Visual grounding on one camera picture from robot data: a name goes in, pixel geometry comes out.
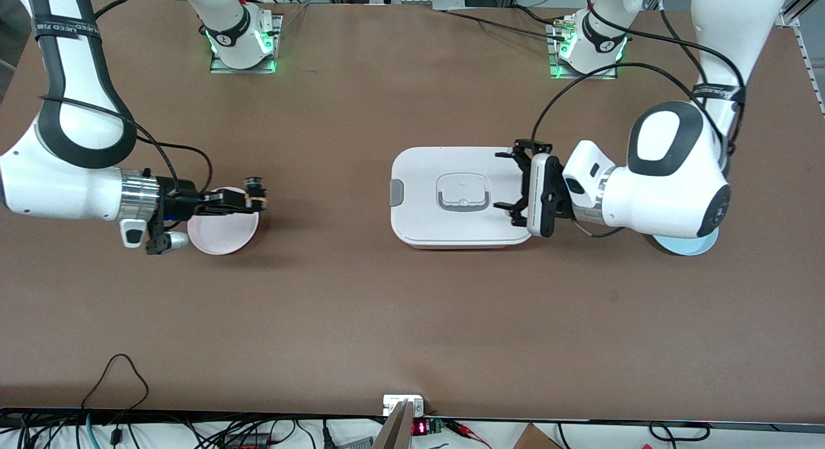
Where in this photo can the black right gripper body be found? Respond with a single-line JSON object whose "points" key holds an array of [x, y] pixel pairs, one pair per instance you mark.
{"points": [[182, 200]]}

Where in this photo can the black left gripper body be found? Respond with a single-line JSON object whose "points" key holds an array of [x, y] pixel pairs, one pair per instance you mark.
{"points": [[562, 208]]}

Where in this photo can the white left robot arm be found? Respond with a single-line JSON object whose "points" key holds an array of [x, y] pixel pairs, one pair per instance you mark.
{"points": [[670, 191]]}

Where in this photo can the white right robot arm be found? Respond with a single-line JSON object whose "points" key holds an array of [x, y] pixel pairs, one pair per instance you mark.
{"points": [[64, 185]]}

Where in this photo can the pink round plate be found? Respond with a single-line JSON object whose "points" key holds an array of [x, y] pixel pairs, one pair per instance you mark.
{"points": [[222, 233]]}

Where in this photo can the light blue round plate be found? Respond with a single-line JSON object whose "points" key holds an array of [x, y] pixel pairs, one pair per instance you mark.
{"points": [[683, 248]]}

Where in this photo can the red test leads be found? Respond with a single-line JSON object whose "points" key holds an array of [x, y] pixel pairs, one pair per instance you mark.
{"points": [[467, 431]]}

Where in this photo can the brown cardboard box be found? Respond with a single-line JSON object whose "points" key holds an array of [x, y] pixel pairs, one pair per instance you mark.
{"points": [[535, 439]]}

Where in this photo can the small white box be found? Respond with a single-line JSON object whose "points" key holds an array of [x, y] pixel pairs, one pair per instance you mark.
{"points": [[393, 401]]}

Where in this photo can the red LED display board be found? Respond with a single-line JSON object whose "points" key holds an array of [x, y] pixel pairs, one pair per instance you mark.
{"points": [[420, 428]]}

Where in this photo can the wooden beam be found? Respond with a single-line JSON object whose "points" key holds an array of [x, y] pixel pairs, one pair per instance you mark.
{"points": [[394, 433]]}

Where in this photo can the aluminium table corner profile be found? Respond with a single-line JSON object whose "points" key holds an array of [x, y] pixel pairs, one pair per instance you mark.
{"points": [[799, 11]]}

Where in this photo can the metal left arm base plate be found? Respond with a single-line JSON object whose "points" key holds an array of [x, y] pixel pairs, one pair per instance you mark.
{"points": [[557, 72]]}

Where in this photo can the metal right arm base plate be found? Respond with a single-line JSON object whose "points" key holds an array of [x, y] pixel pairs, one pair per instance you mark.
{"points": [[222, 67]]}

